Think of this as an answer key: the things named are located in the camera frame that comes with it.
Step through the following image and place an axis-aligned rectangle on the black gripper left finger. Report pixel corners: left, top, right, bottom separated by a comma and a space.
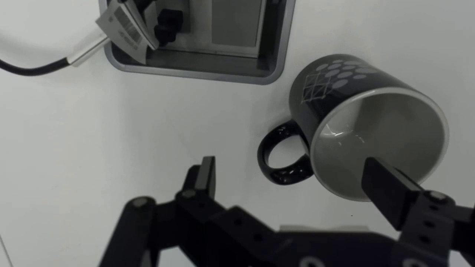
99, 154, 275, 267

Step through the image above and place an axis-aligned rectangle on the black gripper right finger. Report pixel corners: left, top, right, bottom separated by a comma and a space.
363, 157, 475, 267

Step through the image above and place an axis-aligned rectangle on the black cable with silver plug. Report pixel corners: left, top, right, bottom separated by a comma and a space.
0, 0, 161, 77

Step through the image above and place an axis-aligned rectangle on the black plug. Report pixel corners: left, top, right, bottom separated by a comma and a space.
155, 8, 186, 48

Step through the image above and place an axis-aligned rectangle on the black patterned mug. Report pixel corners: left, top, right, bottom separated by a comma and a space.
257, 52, 452, 202

